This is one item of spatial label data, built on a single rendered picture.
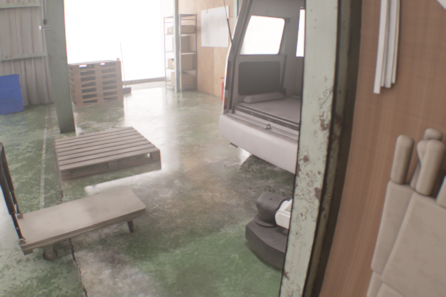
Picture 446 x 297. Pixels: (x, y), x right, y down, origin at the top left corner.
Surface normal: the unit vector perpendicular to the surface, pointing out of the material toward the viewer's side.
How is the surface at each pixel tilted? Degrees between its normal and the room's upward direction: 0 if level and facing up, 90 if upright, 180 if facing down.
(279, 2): 95
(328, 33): 90
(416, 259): 90
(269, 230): 0
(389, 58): 90
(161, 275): 0
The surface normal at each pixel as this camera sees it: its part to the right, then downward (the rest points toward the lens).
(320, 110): -0.84, 0.16
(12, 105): 0.77, 0.18
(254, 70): 0.55, 0.25
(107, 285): 0.00, -0.96
